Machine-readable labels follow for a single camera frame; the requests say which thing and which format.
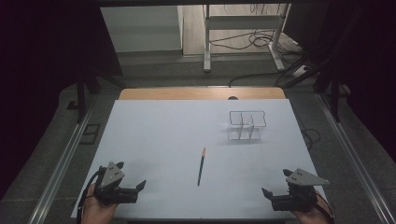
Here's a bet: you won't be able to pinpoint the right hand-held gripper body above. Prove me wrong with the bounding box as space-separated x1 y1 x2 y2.
271 168 331 213

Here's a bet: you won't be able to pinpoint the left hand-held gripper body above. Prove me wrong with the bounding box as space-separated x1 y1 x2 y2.
93 161 139 206

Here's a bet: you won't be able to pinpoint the clear acrylic organizer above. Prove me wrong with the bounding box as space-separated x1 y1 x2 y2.
226 110 268 141

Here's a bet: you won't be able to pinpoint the blue pencil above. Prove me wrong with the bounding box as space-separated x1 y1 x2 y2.
196 147 207 188

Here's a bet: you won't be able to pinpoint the person's right hand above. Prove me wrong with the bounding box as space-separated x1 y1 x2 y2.
291 202 332 224

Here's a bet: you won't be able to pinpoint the person's left hand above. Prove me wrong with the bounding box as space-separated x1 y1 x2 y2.
82 186 119 224

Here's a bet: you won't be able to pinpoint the black metal stand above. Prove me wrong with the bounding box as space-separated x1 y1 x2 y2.
65 66 129 124
313 73 351 123

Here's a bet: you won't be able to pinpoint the wooden table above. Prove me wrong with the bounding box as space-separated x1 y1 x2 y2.
118 86 287 101

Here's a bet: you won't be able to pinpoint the white power strip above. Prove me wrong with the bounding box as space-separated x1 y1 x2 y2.
291 64 310 78

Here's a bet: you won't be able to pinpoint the white cabinet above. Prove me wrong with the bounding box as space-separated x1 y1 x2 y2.
99 5 185 54

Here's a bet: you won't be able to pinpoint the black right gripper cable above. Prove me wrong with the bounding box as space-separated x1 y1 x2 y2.
313 190 336 224

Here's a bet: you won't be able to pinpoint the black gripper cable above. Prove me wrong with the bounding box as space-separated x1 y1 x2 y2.
77 170 102 224
313 190 336 224

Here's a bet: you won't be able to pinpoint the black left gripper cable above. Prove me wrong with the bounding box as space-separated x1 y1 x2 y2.
77 170 102 224

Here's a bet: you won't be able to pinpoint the thin black looped cable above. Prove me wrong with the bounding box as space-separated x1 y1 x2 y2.
292 105 322 152

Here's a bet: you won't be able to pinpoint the aluminium rail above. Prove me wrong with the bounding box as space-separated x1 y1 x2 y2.
27 92 98 224
315 92 396 224

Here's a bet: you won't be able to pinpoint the long black floor cable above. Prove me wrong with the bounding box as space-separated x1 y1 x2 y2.
228 71 283 89

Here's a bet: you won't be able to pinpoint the tangled black floor cables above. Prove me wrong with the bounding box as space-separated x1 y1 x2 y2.
208 3 304 56

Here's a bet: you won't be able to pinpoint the white metal desk frame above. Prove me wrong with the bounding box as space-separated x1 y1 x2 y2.
203 3 292 74

